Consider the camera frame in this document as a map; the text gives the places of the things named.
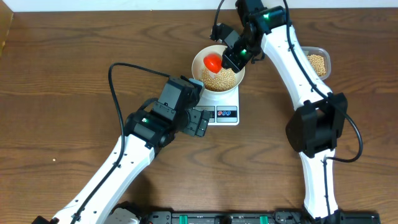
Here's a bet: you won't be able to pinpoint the red plastic measuring scoop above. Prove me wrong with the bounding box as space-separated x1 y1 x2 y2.
203 53 222 73

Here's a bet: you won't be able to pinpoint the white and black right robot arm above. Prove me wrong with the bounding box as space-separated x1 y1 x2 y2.
212 1 348 223

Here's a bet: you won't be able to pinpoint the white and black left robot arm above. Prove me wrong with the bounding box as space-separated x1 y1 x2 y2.
34 103 211 224

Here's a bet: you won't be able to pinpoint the soybeans in bowl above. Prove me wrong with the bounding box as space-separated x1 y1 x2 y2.
200 68 236 91

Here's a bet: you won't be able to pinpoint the white digital kitchen scale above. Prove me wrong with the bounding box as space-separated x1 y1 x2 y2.
195 86 239 126

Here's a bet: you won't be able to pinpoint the cream ceramic bowl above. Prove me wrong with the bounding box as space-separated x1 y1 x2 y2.
192 45 245 89

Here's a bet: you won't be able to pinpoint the pile of soybeans in container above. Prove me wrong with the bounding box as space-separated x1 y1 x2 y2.
307 54 326 77

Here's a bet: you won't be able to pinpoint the clear plastic container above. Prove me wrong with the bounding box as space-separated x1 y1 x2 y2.
302 47 331 80

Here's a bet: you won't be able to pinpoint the black mounting rail with clamps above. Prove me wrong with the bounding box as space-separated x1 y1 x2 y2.
108 202 382 224

